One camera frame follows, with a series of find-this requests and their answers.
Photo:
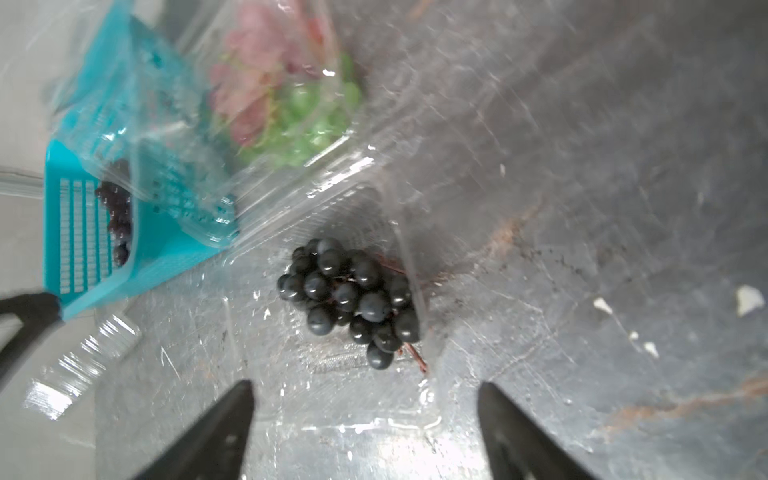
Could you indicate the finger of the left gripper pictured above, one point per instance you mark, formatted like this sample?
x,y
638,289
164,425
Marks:
x,y
38,313

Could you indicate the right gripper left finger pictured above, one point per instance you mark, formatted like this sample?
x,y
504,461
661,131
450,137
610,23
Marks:
x,y
215,446

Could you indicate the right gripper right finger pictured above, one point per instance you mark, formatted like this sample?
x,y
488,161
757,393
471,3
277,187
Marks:
x,y
516,447

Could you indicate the clear clamshell container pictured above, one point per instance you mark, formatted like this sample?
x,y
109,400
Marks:
x,y
321,411
66,380
197,29

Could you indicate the dark purple grape bunch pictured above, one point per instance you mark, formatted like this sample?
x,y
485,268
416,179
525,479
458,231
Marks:
x,y
118,202

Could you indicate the teal plastic basket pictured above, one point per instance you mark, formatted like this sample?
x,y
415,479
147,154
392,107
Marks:
x,y
90,228

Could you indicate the green grape bunch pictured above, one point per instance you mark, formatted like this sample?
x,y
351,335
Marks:
x,y
293,123

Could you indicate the red grape bunch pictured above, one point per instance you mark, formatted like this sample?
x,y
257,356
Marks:
x,y
270,42

